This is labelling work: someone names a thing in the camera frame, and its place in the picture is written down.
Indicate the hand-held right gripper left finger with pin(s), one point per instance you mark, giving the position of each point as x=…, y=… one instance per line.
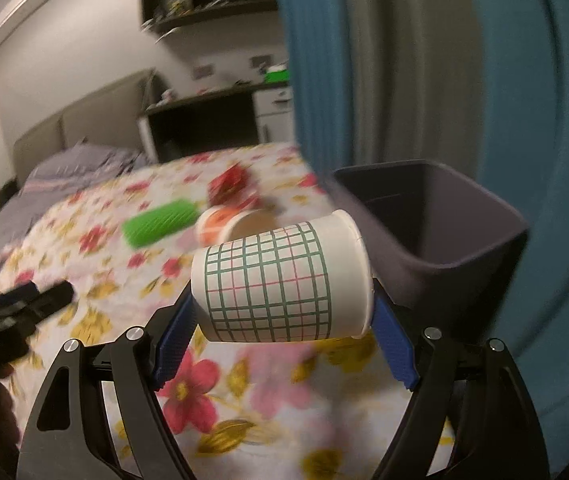
x=174, y=350

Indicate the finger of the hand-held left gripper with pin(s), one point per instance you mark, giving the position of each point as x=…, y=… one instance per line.
x=39, y=300

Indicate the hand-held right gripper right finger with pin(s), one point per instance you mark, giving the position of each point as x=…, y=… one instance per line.
x=397, y=345

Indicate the grey plastic trash bin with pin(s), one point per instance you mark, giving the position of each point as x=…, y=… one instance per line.
x=464, y=285

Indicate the grid pattern paper cup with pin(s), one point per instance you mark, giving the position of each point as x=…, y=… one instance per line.
x=274, y=280

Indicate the floral printed blanket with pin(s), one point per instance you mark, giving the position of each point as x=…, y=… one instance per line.
x=89, y=265

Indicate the green foam net sleeve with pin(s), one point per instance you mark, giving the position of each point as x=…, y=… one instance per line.
x=159, y=222

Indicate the orange print paper cup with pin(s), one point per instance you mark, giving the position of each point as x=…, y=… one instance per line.
x=214, y=227

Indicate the grey striped duvet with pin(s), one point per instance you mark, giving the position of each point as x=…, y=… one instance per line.
x=64, y=170

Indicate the red plastic wrapper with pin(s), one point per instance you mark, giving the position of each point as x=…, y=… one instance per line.
x=227, y=182

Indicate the grey upholstered bed headboard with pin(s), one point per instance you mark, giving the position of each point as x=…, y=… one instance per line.
x=99, y=115

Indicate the dark wooden desk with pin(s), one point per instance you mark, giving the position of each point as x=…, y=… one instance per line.
x=199, y=97

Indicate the white drawer cabinet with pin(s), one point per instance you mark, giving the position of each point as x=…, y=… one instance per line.
x=272, y=105

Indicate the green box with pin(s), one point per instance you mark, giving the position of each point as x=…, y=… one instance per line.
x=275, y=75

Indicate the blue and grey curtain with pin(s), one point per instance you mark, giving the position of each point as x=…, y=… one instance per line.
x=314, y=60

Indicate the grey wall socket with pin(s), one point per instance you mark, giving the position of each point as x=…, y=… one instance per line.
x=260, y=61
x=203, y=71

